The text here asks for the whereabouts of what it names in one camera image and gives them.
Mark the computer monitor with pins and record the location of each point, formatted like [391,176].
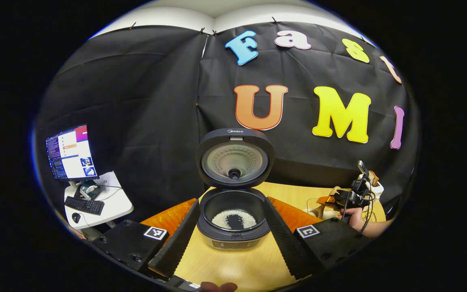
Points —
[71,152]

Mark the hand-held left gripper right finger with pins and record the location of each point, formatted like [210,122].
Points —
[284,243]

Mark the small white side table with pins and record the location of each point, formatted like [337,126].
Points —
[116,207]

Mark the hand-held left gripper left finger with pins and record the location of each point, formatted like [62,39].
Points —
[176,243]

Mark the toasted bread slice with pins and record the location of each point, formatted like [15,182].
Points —
[373,177]

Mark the black keyboard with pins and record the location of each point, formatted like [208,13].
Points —
[84,205]

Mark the black backdrop cloth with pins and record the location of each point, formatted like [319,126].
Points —
[156,101]

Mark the white rice grains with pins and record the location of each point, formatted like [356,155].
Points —
[220,221]

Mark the black rice cooker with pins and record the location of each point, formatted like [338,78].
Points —
[233,140]

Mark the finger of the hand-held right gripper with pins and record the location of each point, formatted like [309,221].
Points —
[327,200]

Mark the black computer mouse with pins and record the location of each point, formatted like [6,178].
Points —
[76,217]

